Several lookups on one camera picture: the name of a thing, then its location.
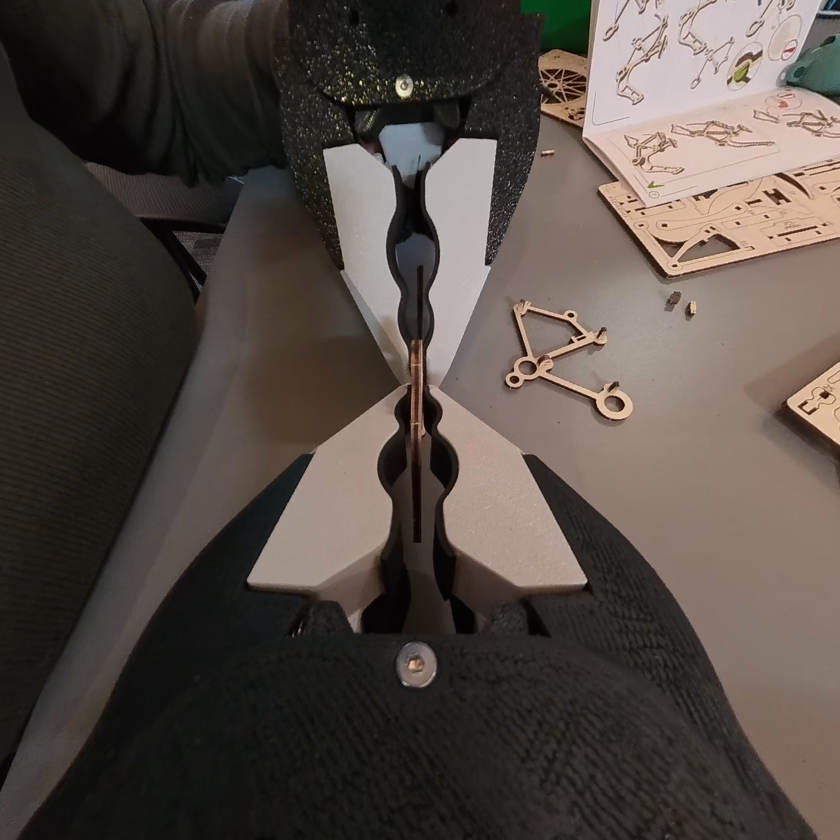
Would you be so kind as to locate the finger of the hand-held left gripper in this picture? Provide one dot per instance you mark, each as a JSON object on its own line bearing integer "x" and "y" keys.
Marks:
{"x": 466, "y": 216}
{"x": 358, "y": 216}

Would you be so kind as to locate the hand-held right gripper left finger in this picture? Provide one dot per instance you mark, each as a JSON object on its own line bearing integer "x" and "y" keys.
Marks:
{"x": 315, "y": 525}

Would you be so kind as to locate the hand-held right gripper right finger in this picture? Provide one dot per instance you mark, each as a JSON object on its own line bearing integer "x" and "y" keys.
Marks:
{"x": 518, "y": 525}

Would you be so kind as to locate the wooden model part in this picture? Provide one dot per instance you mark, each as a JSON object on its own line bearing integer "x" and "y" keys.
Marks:
{"x": 418, "y": 499}

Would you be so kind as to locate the small fan-shaped wooden part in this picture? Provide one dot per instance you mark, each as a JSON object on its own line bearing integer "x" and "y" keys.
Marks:
{"x": 417, "y": 380}

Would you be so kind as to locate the laser-cut wooden parts sheet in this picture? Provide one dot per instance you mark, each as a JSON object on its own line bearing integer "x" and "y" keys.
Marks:
{"x": 630, "y": 210}
{"x": 820, "y": 420}

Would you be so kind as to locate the wooden sheet with spoked wheels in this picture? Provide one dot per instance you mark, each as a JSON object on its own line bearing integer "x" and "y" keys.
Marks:
{"x": 571, "y": 111}

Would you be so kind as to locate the green plastic bin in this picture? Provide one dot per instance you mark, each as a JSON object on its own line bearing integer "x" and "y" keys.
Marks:
{"x": 564, "y": 23}

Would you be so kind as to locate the white instruction booklet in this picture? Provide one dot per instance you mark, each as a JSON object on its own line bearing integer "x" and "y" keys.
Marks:
{"x": 656, "y": 79}

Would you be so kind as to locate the person's dark clothing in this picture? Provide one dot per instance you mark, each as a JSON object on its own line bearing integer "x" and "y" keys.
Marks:
{"x": 79, "y": 394}

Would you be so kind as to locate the teal rounded rubber object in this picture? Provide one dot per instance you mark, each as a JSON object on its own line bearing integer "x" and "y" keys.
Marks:
{"x": 817, "y": 65}

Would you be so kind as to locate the wooden triangular frame part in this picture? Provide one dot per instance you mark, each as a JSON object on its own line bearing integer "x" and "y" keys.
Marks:
{"x": 577, "y": 386}

